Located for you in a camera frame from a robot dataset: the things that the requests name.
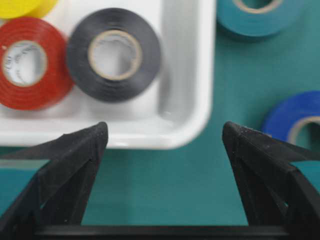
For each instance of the teal tape roll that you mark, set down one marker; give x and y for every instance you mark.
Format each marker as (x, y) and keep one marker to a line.
(262, 18)

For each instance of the red tape roll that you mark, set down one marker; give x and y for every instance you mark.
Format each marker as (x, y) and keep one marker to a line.
(33, 71)

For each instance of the blue tape roll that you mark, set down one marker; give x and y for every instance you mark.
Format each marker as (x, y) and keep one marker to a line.
(288, 118)

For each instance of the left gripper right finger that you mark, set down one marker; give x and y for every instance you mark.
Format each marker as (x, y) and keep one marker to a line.
(273, 191)

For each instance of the yellow tape roll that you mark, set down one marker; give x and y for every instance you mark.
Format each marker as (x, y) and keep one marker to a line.
(11, 9)

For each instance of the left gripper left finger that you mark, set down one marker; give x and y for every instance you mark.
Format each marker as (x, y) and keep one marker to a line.
(50, 183)

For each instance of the black tape roll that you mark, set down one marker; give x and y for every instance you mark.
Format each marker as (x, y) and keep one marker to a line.
(125, 86)

